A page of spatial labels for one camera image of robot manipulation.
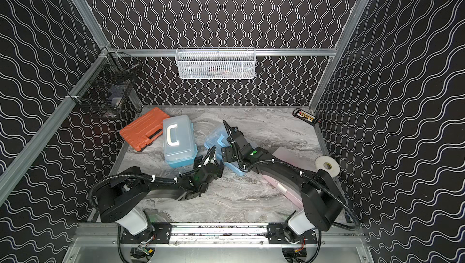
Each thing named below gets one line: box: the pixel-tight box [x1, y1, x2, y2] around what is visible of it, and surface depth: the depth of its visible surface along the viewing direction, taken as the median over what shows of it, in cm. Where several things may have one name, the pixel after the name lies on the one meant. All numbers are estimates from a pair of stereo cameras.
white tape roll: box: [314, 155, 341, 178], surface depth 97 cm
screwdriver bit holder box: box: [291, 107, 318, 125], surface depth 116 cm
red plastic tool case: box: [119, 107, 171, 152], surface depth 105 cm
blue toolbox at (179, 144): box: [162, 115, 198, 169], surface depth 92 cm
